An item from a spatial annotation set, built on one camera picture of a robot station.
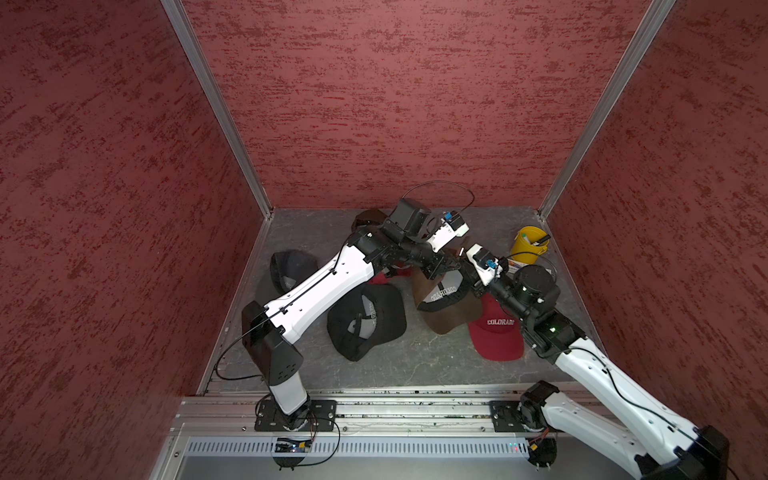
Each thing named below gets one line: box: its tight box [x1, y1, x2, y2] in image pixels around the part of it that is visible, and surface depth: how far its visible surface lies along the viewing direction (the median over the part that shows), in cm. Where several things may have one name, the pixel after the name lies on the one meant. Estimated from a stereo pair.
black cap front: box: [327, 284, 407, 362], surface depth 89 cm
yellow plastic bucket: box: [511, 226, 550, 265], surface depth 102 cm
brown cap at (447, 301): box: [411, 250, 484, 335], surface depth 82 cm
